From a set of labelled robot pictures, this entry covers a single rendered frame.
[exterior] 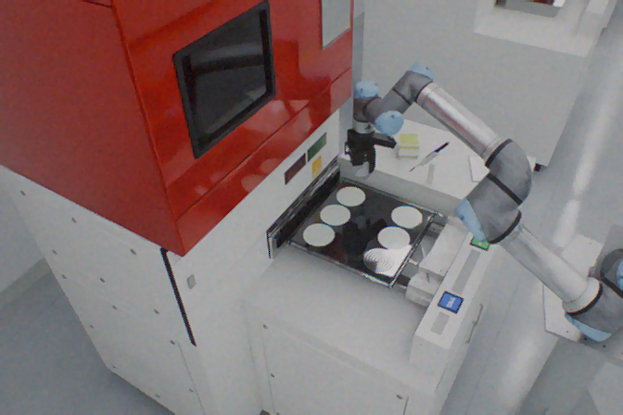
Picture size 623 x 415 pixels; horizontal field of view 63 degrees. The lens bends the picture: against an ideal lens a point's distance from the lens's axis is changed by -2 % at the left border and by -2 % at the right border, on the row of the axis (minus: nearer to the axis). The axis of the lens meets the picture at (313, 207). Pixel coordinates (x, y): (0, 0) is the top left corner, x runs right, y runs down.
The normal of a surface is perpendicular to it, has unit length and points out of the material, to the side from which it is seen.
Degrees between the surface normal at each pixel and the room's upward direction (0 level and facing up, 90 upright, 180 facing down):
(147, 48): 90
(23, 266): 90
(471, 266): 0
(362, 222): 0
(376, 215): 0
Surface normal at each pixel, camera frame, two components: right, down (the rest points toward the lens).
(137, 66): 0.85, 0.34
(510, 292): -0.02, -0.73
